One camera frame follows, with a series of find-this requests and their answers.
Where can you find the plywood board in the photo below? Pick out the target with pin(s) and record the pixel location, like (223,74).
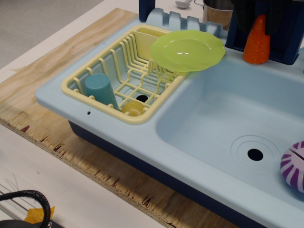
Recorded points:
(88,187)

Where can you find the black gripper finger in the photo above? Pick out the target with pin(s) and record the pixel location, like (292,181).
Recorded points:
(274,15)
(245,13)

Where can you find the orange toy carrot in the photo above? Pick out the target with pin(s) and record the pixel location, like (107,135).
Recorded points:
(257,48)

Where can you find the yellow tape piece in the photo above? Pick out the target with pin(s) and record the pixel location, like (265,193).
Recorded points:
(34,216)

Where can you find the grey plastic spoon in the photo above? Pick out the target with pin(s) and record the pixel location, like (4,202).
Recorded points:
(183,4)

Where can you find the light blue toy sink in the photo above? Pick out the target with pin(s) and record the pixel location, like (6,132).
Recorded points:
(218,138)

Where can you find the dark blue corner post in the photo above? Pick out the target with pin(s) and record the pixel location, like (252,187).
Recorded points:
(145,8)

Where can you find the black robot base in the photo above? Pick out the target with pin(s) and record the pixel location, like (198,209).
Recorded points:
(24,224)

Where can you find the cream plastic dish rack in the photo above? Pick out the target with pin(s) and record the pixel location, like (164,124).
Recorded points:
(131,72)

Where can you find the teal plastic cup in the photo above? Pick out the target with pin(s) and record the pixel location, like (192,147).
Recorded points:
(99,86)

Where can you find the purple striped toy ball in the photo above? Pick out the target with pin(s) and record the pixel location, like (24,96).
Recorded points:
(292,166)

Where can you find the steel pot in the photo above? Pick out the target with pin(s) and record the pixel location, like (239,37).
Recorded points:
(217,11)

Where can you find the yellow plastic cup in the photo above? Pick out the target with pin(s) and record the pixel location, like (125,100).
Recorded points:
(133,108)

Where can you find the lime green plastic plate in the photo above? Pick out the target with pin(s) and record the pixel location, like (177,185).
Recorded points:
(187,51)

